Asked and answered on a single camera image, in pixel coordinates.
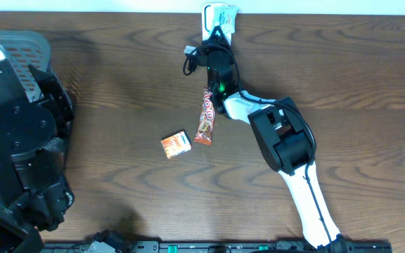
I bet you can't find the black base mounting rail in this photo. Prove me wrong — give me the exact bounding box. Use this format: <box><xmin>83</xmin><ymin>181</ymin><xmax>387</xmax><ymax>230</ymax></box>
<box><xmin>41</xmin><ymin>240</ymin><xmax>392</xmax><ymax>253</ymax></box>

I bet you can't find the orange snack box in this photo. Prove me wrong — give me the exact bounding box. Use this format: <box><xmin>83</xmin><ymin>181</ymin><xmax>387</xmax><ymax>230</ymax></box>
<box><xmin>161</xmin><ymin>131</ymin><xmax>191</xmax><ymax>159</ymax></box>

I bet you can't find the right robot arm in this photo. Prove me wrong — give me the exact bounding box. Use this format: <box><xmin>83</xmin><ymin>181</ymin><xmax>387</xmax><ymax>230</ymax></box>
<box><xmin>183</xmin><ymin>26</ymin><xmax>347</xmax><ymax>252</ymax></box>

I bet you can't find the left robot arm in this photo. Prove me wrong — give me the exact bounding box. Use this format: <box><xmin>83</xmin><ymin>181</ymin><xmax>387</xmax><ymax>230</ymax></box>
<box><xmin>0</xmin><ymin>46</ymin><xmax>75</xmax><ymax>252</ymax></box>

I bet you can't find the light blue tissue packet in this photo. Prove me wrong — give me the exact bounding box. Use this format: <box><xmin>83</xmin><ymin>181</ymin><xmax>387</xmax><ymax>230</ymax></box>
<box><xmin>213</xmin><ymin>6</ymin><xmax>239</xmax><ymax>34</ymax></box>

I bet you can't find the red Top chocolate bar wrapper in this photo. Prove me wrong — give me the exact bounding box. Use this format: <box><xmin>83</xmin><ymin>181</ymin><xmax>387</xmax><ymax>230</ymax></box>
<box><xmin>194</xmin><ymin>88</ymin><xmax>216</xmax><ymax>145</ymax></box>

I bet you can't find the grey plastic mesh basket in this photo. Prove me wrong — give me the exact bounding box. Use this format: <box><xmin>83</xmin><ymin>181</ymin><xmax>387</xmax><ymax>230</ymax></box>
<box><xmin>0</xmin><ymin>30</ymin><xmax>54</xmax><ymax>102</ymax></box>

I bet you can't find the white barcode scanner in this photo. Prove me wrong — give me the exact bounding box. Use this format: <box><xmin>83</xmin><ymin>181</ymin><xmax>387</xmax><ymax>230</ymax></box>
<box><xmin>202</xmin><ymin>3</ymin><xmax>232</xmax><ymax>43</ymax></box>

